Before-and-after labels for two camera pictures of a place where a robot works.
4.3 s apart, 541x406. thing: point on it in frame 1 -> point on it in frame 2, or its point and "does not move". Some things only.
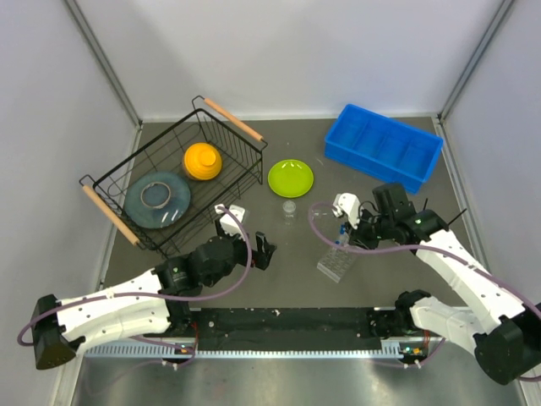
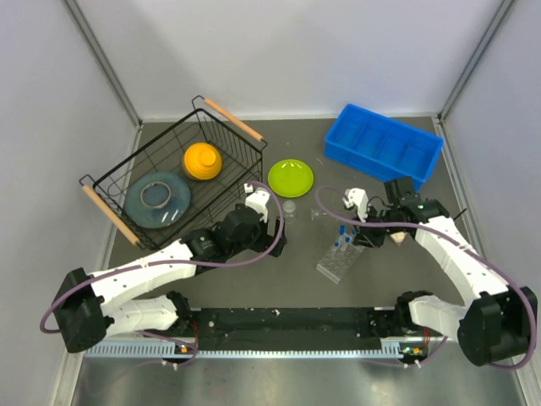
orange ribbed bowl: x=202 y=161 does not move
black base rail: x=349 y=331 does not move
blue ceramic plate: x=156 y=200 does not move
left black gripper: x=260 y=257 -> x=269 y=239
